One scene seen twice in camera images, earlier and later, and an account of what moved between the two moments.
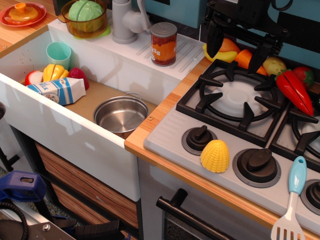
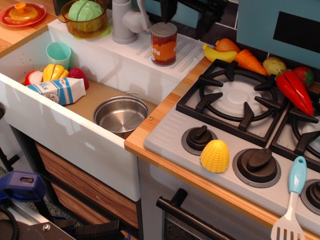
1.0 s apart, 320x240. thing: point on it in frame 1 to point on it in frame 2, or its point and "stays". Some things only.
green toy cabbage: (83, 10) stays
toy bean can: (163, 43) stays
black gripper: (250, 21) to (210, 11)
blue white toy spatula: (297, 179) stays
